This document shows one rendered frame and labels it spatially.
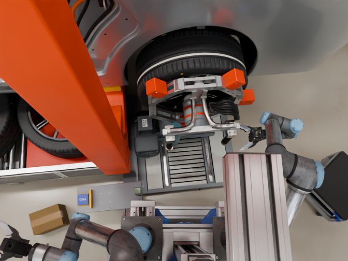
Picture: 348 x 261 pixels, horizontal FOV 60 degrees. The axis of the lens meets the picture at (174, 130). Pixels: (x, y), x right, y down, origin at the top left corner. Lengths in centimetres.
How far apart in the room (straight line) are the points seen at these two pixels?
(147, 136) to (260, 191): 173
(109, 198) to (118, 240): 102
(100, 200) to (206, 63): 114
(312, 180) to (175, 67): 82
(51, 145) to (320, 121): 227
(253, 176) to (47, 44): 44
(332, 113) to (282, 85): 52
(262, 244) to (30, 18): 51
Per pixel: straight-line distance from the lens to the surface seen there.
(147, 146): 216
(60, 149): 216
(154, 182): 244
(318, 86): 316
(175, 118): 199
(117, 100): 200
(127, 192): 207
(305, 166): 141
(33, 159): 246
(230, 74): 159
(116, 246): 108
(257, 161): 51
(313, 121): 299
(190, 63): 154
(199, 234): 179
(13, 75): 75
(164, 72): 156
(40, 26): 58
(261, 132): 178
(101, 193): 210
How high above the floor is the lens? 250
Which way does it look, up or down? 72 degrees down
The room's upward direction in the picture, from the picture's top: 9 degrees clockwise
